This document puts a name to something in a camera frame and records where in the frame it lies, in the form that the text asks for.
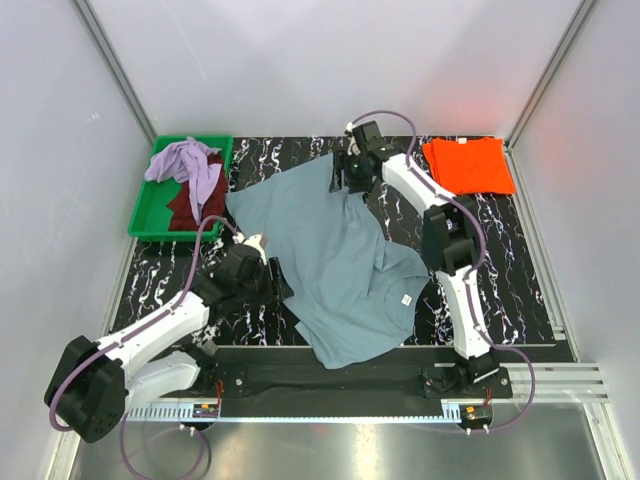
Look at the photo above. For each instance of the folded orange t shirt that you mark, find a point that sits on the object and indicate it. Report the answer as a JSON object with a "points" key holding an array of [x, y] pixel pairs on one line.
{"points": [[476, 166]]}

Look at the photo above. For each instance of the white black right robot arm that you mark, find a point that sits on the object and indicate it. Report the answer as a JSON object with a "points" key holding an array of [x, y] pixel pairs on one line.
{"points": [[453, 246]]}

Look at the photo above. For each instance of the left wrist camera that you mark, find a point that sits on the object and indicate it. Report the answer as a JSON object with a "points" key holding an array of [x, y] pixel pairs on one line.
{"points": [[257, 241]]}

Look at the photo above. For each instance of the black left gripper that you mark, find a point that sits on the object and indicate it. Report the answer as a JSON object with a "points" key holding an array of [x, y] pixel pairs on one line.
{"points": [[277, 284]]}

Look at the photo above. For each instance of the left corner frame post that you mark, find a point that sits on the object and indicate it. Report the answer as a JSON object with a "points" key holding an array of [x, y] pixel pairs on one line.
{"points": [[108, 54]]}

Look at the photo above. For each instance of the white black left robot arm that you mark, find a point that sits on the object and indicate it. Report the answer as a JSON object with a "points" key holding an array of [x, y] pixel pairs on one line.
{"points": [[97, 383]]}

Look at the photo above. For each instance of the grey blue t shirt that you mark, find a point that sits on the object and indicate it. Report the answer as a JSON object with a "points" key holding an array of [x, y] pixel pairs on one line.
{"points": [[355, 292]]}

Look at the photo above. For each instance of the corner frame post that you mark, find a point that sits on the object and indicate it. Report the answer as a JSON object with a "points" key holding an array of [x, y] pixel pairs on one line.
{"points": [[108, 54], [569, 37]]}

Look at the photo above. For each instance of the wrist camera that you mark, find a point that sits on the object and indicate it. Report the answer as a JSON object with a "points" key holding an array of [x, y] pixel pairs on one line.
{"points": [[257, 241], [352, 147]]}

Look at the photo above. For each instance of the white slotted cable duct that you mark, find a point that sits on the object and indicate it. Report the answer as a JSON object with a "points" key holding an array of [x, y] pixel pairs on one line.
{"points": [[228, 411]]}

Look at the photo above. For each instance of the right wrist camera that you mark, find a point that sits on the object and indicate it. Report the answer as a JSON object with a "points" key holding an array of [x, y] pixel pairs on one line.
{"points": [[352, 147]]}

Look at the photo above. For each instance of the right corner frame post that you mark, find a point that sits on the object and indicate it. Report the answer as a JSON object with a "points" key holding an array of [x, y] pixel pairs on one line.
{"points": [[569, 37]]}

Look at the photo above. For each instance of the lilac t shirt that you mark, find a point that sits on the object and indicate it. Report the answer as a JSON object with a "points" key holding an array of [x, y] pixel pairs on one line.
{"points": [[187, 161]]}

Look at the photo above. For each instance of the aluminium frame rail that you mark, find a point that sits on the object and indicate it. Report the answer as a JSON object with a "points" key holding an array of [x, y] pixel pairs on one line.
{"points": [[558, 383]]}

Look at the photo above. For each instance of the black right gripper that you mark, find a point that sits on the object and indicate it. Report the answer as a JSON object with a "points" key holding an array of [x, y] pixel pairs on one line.
{"points": [[341, 161]]}

